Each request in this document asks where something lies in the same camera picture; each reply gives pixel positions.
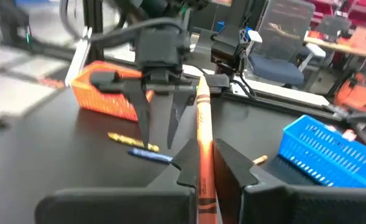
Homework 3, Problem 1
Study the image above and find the wooden desk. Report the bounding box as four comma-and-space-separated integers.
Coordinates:
303, 24, 366, 62

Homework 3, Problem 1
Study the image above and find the blue office chair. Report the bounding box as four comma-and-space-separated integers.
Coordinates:
246, 0, 326, 90

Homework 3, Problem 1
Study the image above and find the yellow crayon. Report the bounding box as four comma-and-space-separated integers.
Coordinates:
107, 132, 160, 153

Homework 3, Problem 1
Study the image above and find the orange plastic basket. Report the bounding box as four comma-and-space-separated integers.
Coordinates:
71, 60, 155, 123

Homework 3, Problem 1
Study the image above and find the blue crayon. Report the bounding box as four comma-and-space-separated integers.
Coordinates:
127, 147, 173, 164

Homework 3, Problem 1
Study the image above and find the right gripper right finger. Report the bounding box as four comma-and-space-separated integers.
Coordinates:
213, 138, 366, 224

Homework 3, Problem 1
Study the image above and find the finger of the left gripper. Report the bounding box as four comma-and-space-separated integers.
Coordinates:
166, 91, 196, 151
122, 88, 152, 149

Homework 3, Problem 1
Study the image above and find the orange crayon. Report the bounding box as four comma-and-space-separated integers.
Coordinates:
195, 75, 219, 224
252, 154, 269, 166

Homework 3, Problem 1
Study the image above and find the orange office chair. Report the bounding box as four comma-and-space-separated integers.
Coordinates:
333, 71, 366, 114

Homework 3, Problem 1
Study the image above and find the blue plastic basket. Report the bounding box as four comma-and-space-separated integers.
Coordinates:
278, 114, 366, 189

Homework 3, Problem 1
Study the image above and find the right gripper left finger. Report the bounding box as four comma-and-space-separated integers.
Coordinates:
34, 139, 200, 224

